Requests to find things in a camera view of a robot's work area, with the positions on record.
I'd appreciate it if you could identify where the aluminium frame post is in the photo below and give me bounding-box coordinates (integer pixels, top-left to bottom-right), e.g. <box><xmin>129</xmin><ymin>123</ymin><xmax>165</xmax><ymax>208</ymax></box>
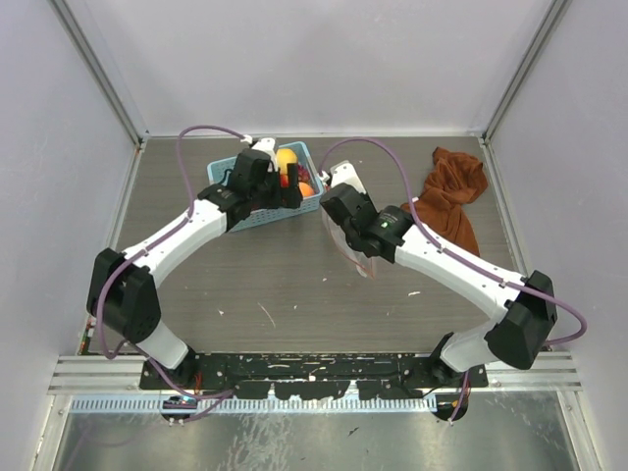
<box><xmin>48</xmin><ymin>1</ymin><xmax>149</xmax><ymax>147</ymax></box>
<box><xmin>481</xmin><ymin>0</ymin><xmax>571</xmax><ymax>143</ymax></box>

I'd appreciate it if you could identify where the slotted cable duct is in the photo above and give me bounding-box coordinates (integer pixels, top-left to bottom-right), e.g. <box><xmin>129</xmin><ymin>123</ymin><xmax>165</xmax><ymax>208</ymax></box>
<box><xmin>69</xmin><ymin>392</ymin><xmax>437</xmax><ymax>415</ymax></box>

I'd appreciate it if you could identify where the right aluminium frame post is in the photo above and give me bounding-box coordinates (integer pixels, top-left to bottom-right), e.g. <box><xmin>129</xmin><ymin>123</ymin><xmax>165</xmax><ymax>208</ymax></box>
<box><xmin>481</xmin><ymin>0</ymin><xmax>571</xmax><ymax>143</ymax></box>

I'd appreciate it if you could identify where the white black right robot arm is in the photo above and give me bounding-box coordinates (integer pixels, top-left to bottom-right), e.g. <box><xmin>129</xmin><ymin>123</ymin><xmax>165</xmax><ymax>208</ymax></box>
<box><xmin>321</xmin><ymin>183</ymin><xmax>557</xmax><ymax>387</ymax></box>

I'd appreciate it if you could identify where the brown cloth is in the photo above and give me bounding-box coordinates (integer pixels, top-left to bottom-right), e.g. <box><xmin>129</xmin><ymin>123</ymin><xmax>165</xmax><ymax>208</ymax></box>
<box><xmin>413</xmin><ymin>147</ymin><xmax>488</xmax><ymax>256</ymax></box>

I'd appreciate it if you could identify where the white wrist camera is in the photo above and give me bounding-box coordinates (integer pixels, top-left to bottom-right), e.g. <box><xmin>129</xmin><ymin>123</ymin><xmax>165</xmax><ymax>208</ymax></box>
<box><xmin>328</xmin><ymin>160</ymin><xmax>367</xmax><ymax>193</ymax></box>
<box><xmin>249</xmin><ymin>137</ymin><xmax>277</xmax><ymax>160</ymax></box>

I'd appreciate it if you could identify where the left aluminium frame post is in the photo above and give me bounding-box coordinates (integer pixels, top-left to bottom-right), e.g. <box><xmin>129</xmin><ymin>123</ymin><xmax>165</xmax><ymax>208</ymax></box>
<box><xmin>48</xmin><ymin>1</ymin><xmax>149</xmax><ymax>147</ymax></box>

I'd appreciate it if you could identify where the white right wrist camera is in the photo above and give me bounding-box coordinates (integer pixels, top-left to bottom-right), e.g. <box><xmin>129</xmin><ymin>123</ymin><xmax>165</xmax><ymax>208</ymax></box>
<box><xmin>328</xmin><ymin>160</ymin><xmax>367</xmax><ymax>193</ymax></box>

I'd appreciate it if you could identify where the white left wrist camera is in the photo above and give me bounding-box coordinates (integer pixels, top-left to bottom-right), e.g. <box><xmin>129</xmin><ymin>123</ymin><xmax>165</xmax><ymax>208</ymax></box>
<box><xmin>249</xmin><ymin>137</ymin><xmax>277</xmax><ymax>160</ymax></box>

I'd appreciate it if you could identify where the light blue plastic basket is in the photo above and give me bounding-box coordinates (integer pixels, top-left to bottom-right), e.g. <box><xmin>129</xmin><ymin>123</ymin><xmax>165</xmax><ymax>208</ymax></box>
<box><xmin>232</xmin><ymin>141</ymin><xmax>324</xmax><ymax>232</ymax></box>

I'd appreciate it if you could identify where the clear zip top bag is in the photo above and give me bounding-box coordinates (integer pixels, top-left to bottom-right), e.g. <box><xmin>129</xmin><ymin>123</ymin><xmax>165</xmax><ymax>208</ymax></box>
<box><xmin>322</xmin><ymin>211</ymin><xmax>377</xmax><ymax>280</ymax></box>

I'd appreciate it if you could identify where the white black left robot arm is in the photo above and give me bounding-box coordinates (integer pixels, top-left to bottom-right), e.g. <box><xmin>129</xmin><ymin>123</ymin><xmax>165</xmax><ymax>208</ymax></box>
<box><xmin>86</xmin><ymin>148</ymin><xmax>303</xmax><ymax>389</ymax></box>

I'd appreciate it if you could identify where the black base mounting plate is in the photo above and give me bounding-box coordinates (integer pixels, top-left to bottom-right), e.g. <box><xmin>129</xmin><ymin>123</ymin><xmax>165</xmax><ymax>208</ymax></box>
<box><xmin>168</xmin><ymin>352</ymin><xmax>462</xmax><ymax>400</ymax></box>

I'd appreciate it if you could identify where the purple grape bunch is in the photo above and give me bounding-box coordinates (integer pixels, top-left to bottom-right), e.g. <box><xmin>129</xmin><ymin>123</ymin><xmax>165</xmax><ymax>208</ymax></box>
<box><xmin>298</xmin><ymin>165</ymin><xmax>310</xmax><ymax>183</ymax></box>

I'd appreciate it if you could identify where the orange peach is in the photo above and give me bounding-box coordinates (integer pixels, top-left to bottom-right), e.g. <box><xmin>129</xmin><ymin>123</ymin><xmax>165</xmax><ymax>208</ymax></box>
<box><xmin>298</xmin><ymin>182</ymin><xmax>316</xmax><ymax>198</ymax></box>

